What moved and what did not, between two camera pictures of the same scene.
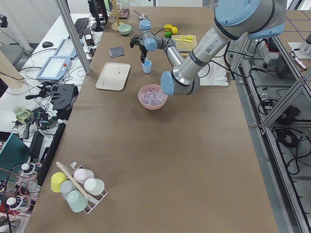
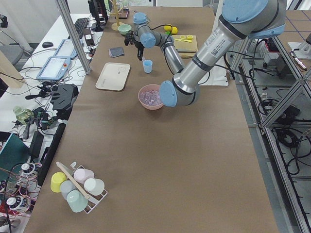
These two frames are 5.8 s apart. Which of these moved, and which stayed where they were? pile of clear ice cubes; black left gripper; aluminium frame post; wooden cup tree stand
Moved: black left gripper
Stayed: aluminium frame post; wooden cup tree stand; pile of clear ice cubes
